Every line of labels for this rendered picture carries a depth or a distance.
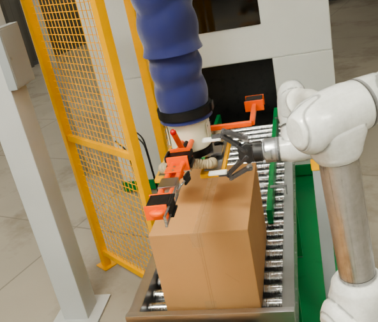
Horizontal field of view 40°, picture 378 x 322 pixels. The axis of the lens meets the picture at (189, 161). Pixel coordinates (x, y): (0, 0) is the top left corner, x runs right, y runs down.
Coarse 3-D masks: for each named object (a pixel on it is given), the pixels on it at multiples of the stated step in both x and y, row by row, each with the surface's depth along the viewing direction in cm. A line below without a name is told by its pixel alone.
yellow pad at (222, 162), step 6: (216, 144) 223; (222, 144) 227; (228, 144) 228; (228, 150) 222; (216, 156) 211; (222, 156) 216; (228, 156) 218; (222, 162) 211; (216, 168) 206; (222, 168) 206; (204, 174) 205
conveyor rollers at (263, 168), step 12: (240, 132) 400; (252, 132) 397; (264, 132) 395; (264, 168) 339; (276, 168) 331; (264, 180) 322; (276, 180) 321; (264, 192) 306; (276, 192) 304; (264, 204) 291; (276, 204) 289; (264, 216) 282; (276, 216) 280; (276, 228) 273; (276, 240) 257; (276, 252) 248; (276, 264) 240; (264, 276) 234; (276, 276) 232; (264, 288) 226; (276, 288) 224; (264, 300) 218; (276, 300) 217
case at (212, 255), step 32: (192, 192) 233; (224, 192) 227; (256, 192) 237; (160, 224) 212; (192, 224) 207; (224, 224) 203; (256, 224) 224; (160, 256) 209; (192, 256) 206; (224, 256) 203; (256, 256) 213; (192, 288) 213; (224, 288) 210; (256, 288) 207
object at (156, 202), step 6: (168, 192) 166; (150, 198) 164; (156, 198) 163; (162, 198) 163; (168, 198) 162; (150, 204) 160; (156, 204) 159; (162, 204) 159; (144, 210) 160; (150, 210) 160; (156, 210) 159; (150, 216) 160; (168, 216) 159
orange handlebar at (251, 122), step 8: (256, 104) 234; (216, 128) 217; (192, 144) 205; (168, 168) 185; (176, 168) 184; (184, 168) 187; (168, 176) 181; (176, 176) 179; (160, 192) 170; (152, 216) 159; (160, 216) 158
